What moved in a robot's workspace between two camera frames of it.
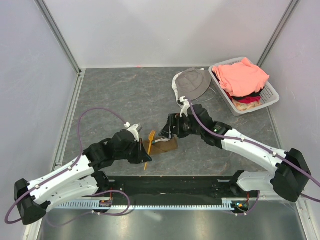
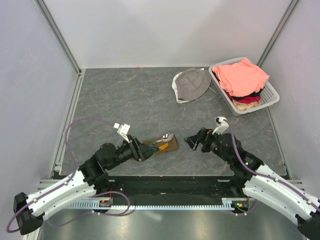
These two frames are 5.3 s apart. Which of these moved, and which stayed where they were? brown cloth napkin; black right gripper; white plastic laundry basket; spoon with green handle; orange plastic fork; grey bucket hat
Moved: orange plastic fork; black right gripper
Stayed: grey bucket hat; spoon with green handle; brown cloth napkin; white plastic laundry basket
